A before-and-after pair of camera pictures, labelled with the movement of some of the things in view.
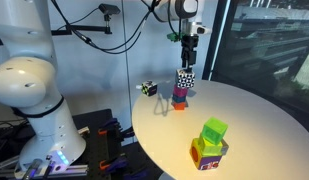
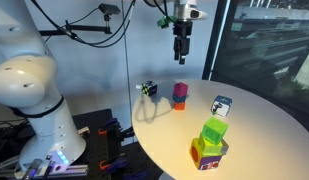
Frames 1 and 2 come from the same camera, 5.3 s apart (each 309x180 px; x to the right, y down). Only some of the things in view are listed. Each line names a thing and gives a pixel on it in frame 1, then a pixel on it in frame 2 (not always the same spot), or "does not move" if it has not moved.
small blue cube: [178, 99] does not move
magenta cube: [179, 91] does not move
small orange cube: [179, 105] does not move
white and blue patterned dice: [184, 79] to [221, 106]
